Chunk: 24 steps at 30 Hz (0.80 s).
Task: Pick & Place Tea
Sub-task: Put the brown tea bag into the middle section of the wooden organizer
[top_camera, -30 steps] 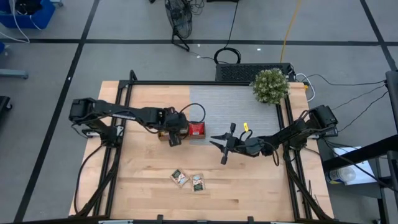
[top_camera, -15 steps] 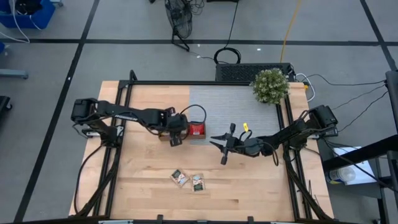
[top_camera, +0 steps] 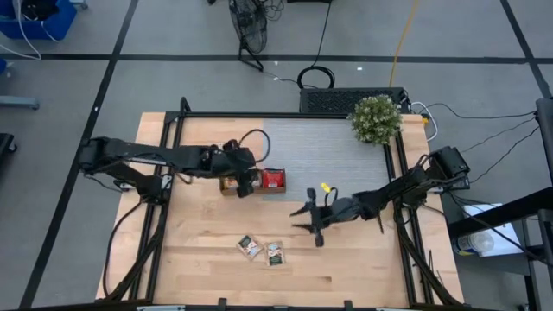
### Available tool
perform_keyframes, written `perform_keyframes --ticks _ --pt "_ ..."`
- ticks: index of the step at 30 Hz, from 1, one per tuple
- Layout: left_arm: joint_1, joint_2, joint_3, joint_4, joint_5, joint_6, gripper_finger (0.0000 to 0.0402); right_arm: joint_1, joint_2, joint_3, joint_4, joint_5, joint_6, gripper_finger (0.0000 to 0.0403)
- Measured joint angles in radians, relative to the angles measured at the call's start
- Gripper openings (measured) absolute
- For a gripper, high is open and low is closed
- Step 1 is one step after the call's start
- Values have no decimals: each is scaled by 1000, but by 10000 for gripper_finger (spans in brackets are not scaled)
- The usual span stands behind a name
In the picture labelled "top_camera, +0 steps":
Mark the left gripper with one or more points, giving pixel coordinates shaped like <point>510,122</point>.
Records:
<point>235,164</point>

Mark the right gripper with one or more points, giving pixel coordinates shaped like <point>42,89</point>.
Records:
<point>332,213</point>

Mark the orange tea packet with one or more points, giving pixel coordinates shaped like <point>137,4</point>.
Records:
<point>229,183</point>

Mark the red tea packet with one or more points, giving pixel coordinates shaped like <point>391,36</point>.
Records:
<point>273,178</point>

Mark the wooden three-compartment tray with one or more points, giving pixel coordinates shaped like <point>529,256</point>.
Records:
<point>272,190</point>

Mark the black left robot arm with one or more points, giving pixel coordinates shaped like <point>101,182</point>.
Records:
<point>142,155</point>

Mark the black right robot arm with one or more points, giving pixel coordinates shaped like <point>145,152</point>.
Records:
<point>406,190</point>

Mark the yellow tag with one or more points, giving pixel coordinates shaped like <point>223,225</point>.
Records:
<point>326,187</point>

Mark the grey woven placemat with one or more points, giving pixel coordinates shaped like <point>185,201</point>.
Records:
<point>324,151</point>

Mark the black table clamp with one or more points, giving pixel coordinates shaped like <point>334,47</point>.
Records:
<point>222,302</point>
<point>347,304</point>

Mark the black perforated computer case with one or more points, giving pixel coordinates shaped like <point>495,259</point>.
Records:
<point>328,100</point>

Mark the artificial potted green plant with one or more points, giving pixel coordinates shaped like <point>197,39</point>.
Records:
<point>376,118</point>

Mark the black power brick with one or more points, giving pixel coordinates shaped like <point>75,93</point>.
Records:
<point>462,185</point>

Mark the black metal stand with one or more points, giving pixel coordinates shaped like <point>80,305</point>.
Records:
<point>501,213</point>

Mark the white box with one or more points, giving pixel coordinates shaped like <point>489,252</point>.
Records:
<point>501,242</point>

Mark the blue plastic bin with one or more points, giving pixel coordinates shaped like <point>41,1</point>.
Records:
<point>56,23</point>

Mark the black metal table frame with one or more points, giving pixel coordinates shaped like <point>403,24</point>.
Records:
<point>259,115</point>

